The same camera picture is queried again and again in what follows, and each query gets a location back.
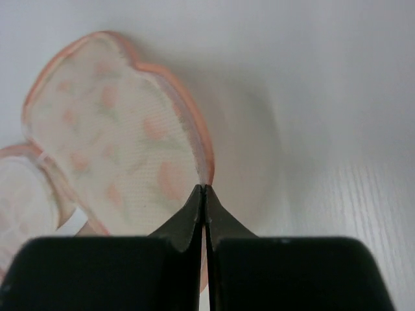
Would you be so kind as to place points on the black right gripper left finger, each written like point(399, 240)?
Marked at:
point(156, 272)

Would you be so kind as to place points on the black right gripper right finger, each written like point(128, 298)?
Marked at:
point(248, 272)

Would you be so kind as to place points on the floral mesh laundry bag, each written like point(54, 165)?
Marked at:
point(113, 146)

